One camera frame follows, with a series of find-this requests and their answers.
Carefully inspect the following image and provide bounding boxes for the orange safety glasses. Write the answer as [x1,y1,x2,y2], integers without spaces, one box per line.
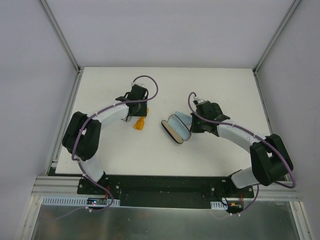
[133,108,149,131]

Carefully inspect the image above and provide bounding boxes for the light blue cloth back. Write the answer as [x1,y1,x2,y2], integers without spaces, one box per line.
[168,114,191,141]

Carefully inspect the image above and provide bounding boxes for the light blue cloth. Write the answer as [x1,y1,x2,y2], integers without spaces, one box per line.
[174,111,192,125]
[168,114,191,141]

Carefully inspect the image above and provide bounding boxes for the black glasses case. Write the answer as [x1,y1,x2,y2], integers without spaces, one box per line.
[160,111,192,144]

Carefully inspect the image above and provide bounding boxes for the metal frame clear glasses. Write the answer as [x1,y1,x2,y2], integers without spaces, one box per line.
[122,116,132,123]

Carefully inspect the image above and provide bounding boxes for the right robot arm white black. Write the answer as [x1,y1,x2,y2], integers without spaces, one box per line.
[190,100,294,198]

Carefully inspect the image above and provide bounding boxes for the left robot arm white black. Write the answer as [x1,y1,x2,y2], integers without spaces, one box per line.
[62,84,149,195]

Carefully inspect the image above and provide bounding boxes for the light blue cloth right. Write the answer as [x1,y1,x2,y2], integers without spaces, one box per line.
[174,111,192,125]

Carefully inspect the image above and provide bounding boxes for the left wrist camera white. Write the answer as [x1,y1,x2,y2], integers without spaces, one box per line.
[131,82,146,88]

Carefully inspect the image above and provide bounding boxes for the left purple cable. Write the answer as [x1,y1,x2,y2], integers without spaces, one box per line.
[71,74,161,176]

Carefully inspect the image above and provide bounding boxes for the purple cable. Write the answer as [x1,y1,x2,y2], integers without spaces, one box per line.
[187,91,297,218]
[71,74,161,176]

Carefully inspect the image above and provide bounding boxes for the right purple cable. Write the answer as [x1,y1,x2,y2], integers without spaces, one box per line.
[187,91,297,218]

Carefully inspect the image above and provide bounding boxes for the left aluminium frame post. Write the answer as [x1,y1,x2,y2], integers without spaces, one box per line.
[38,0,81,73]

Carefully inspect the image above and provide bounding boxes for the aluminium frame post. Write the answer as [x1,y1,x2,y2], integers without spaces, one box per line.
[252,0,303,75]
[38,0,81,73]

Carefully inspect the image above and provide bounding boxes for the right white cable duct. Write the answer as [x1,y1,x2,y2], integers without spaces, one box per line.
[210,201,228,211]

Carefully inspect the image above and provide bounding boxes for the white cable duct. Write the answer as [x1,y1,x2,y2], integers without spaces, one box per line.
[210,201,228,211]
[42,196,121,208]

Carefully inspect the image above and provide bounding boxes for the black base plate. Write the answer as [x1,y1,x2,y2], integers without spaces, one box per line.
[75,174,255,209]

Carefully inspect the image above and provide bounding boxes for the right aluminium frame post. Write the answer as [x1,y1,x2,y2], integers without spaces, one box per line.
[252,0,303,75]

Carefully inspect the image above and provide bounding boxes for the aluminium front rail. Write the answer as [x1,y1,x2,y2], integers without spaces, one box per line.
[31,176,303,202]

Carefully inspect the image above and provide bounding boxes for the left white cable duct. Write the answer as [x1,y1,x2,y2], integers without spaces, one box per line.
[42,196,121,208]

